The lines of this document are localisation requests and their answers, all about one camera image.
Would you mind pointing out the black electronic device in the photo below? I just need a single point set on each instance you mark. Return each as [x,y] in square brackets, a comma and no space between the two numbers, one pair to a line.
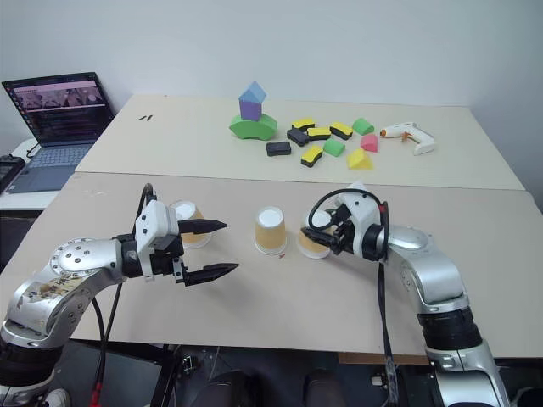
[9,171]

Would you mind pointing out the yellow and black sponge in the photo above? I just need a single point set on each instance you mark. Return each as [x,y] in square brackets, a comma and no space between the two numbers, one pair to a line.
[319,133]
[341,130]
[312,155]
[303,123]

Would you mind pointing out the green arch foam block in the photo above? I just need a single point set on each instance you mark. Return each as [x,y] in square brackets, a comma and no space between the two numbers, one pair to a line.
[254,128]

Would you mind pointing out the black table frame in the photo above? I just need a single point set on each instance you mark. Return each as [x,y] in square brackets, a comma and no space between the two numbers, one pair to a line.
[163,377]

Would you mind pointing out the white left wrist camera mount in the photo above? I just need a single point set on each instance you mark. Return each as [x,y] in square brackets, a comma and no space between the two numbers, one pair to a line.
[155,218]

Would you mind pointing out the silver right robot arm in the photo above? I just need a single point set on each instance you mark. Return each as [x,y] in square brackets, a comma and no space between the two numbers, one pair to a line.
[432,271]

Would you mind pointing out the pink foam block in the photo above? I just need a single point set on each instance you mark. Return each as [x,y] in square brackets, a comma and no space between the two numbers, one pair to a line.
[369,143]

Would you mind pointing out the purple cube foam block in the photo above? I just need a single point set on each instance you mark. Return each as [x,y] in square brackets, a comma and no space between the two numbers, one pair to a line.
[250,110]

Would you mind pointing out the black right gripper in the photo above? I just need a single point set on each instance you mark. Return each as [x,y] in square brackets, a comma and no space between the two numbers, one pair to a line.
[344,237]

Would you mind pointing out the white glue gun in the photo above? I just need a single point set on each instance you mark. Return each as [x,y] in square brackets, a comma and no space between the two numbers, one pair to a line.
[409,133]

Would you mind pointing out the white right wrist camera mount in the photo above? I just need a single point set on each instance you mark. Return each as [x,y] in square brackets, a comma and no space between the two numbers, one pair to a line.
[360,212]

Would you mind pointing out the open grey laptop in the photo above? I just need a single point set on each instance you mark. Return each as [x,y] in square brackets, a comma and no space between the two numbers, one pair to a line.
[59,127]

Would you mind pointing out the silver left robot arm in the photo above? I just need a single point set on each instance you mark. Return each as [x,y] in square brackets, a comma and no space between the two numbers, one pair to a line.
[63,271]

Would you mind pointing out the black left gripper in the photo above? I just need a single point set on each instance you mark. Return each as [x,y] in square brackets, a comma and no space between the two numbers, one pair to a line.
[165,256]

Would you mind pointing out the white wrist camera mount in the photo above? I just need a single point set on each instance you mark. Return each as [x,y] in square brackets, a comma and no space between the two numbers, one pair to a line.
[360,212]
[155,218]

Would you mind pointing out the blue roof foam block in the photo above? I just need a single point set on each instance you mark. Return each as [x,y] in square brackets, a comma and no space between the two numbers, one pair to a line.
[252,92]

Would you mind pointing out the yellow wedge foam block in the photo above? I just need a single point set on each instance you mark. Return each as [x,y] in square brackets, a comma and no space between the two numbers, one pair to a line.
[358,160]

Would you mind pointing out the brown paper cup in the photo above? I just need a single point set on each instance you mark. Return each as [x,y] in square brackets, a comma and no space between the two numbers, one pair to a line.
[270,235]
[311,250]
[193,210]

